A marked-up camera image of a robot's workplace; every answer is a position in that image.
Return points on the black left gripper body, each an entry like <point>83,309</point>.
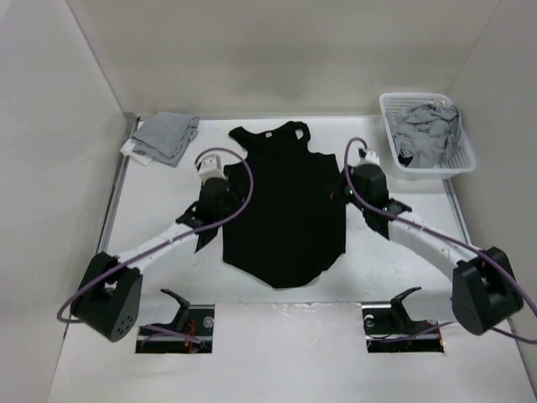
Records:
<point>232,201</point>

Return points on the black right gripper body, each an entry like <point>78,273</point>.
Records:
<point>352,177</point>

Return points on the black tank top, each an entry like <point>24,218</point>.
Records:
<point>292,230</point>

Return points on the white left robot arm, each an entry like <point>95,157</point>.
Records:
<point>131,289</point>

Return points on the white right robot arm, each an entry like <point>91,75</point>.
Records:
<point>483,290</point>

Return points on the grey tank top in basket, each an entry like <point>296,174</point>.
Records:
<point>425,135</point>

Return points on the folded grey tank top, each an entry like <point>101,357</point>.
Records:
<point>165,137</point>

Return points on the folded white tank top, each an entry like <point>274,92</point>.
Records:
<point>127,150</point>

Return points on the white plastic laundry basket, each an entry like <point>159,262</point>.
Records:
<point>463,161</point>

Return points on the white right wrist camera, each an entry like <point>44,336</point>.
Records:
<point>368,157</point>

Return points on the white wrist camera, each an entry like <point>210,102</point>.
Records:
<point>210,167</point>
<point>368,157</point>

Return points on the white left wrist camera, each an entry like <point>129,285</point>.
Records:
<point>210,167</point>

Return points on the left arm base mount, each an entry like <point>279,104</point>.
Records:
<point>171,324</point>

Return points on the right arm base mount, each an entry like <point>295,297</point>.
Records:
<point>389,329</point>

